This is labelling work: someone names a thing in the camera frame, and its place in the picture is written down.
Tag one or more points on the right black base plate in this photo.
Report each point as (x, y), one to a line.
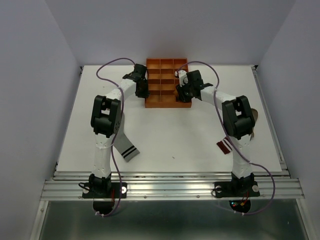
(229, 189)

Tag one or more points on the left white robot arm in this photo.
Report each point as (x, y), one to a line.
(107, 121)

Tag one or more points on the orange compartment tray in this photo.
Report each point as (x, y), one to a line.
(162, 82)

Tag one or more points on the aluminium rail frame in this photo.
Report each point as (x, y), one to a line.
(179, 205)

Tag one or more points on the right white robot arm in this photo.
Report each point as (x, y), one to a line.
(236, 116)

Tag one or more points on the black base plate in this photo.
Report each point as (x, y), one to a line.
(229, 189)
(116, 191)

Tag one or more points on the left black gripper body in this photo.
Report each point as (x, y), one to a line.
(143, 92)

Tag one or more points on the taupe maroon-cuffed sock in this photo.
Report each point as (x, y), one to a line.
(225, 145)

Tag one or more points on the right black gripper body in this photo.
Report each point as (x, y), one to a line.
(185, 91)

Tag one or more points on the grey striped sock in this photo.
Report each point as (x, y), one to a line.
(123, 145)

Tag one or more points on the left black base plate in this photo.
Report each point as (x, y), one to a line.
(116, 191)

